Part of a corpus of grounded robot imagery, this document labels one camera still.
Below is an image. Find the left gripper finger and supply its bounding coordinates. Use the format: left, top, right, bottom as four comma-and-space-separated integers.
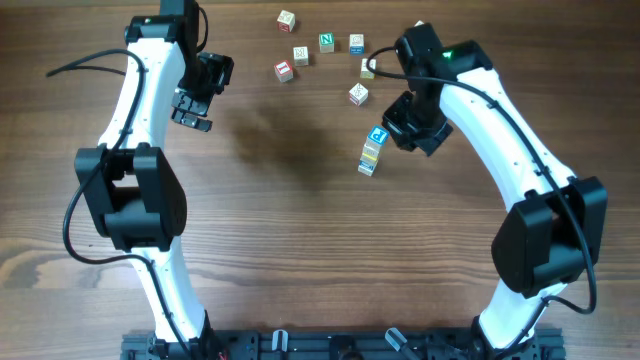
172, 88, 213, 117
171, 109, 212, 132

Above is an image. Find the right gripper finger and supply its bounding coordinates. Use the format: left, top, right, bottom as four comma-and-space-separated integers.
415, 122, 453, 156
382, 91, 415, 151

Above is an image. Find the blue P block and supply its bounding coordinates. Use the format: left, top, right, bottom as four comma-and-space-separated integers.
365, 125, 389, 148

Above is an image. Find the yellow sided picture block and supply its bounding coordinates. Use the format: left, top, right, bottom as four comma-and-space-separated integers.
362, 145, 380, 158

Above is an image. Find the yellow top block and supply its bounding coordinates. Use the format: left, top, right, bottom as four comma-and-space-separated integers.
360, 154, 378, 167

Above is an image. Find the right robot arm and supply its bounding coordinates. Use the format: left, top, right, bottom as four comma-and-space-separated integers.
382, 23, 608, 359

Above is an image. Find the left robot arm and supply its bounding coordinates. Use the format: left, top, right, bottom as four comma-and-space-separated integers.
63, 1, 234, 359

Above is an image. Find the red blue tilted block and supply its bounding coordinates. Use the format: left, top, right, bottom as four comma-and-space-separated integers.
349, 83, 369, 106

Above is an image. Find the yellow green picture block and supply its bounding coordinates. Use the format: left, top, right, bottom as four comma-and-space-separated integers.
360, 58, 375, 79

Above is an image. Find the blue sided picture block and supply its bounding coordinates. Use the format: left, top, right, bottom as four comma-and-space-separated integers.
349, 34, 365, 55

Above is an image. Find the red I block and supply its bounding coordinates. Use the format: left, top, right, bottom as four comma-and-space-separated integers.
274, 60, 294, 83

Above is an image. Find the white picture block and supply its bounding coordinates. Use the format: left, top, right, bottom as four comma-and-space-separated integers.
293, 46, 309, 67

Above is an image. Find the red six block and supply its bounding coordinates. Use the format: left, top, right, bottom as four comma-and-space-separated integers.
277, 10, 296, 33

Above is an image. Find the green N block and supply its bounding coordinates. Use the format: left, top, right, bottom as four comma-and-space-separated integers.
319, 32, 335, 53

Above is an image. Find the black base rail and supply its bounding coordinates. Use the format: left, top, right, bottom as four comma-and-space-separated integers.
120, 328, 567, 360

